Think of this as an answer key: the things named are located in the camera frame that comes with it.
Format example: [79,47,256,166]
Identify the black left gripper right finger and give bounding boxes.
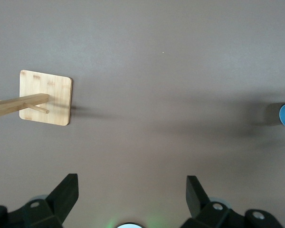
[180,175,283,228]

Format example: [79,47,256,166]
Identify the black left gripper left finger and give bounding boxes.
[0,173,79,228]

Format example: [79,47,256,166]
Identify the wooden mug tree stand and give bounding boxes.
[0,69,73,137]

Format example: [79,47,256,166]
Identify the brown table cover mat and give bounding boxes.
[0,0,285,228]

